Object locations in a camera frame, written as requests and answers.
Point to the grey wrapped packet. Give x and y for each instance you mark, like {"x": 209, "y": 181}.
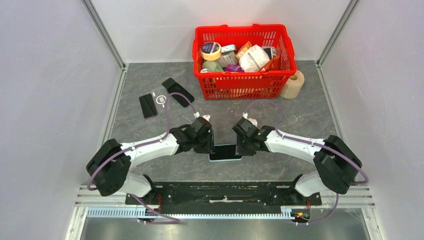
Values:
{"x": 227, "y": 58}

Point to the purple small package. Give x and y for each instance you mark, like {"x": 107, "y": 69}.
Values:
{"x": 234, "y": 68}

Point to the beige paper roll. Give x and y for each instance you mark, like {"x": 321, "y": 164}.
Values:
{"x": 293, "y": 86}

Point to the white crumpled paper bag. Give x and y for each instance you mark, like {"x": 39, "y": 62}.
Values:
{"x": 254, "y": 59}

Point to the orange small box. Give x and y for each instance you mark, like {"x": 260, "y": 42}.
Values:
{"x": 243, "y": 49}

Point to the light blue phone case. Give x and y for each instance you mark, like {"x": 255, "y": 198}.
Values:
{"x": 223, "y": 157}

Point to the clear magsafe phone case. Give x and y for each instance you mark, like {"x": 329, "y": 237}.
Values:
{"x": 160, "y": 96}

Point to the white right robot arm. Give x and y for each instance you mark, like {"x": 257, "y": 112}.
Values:
{"x": 336, "y": 166}

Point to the green pale bottle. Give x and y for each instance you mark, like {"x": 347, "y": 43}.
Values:
{"x": 213, "y": 66}

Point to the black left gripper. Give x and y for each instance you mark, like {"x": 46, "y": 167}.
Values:
{"x": 209, "y": 148}

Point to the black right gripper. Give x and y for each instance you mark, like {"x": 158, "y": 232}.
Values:
{"x": 240, "y": 150}

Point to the red plastic shopping basket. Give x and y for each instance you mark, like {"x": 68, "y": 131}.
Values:
{"x": 264, "y": 84}

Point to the masking tape roll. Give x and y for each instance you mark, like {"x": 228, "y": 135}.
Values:
{"x": 211, "y": 51}

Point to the teal small box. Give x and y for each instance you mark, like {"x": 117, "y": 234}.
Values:
{"x": 228, "y": 48}

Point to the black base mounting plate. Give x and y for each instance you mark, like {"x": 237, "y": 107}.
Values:
{"x": 226, "y": 197}

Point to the black smartphone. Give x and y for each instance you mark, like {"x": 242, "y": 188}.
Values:
{"x": 148, "y": 106}
{"x": 225, "y": 148}

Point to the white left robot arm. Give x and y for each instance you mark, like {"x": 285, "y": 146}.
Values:
{"x": 110, "y": 167}

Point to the dark round jar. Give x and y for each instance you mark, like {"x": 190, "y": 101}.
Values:
{"x": 270, "y": 51}

